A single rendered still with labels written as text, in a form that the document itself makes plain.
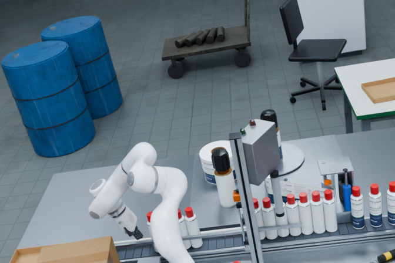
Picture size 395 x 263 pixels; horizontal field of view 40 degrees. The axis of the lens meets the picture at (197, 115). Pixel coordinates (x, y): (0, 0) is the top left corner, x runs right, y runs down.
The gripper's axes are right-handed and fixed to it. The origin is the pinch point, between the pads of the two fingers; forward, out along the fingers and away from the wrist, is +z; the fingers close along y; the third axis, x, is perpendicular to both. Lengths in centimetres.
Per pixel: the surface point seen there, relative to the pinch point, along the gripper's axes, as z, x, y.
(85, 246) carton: -19.1, 9.0, -21.6
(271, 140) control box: -19, -76, -8
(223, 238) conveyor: 21.6, -31.7, 1.7
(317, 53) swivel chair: 85, -93, 283
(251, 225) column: 7, -53, -16
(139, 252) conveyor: 8.1, 4.7, -1.3
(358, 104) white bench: 59, -108, 122
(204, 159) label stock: 6, -30, 47
